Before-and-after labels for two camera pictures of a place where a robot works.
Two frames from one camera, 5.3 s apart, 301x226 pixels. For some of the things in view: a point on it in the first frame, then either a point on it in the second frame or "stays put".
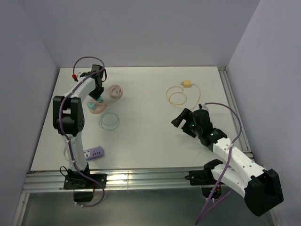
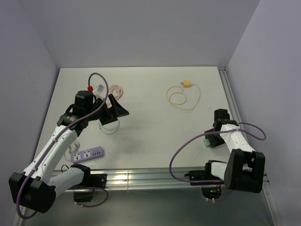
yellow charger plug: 186,83 stays put
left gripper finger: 97,93 → 119,110
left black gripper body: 91,94 → 104,111
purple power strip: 94,153 stays put
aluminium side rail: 242,140 stays put
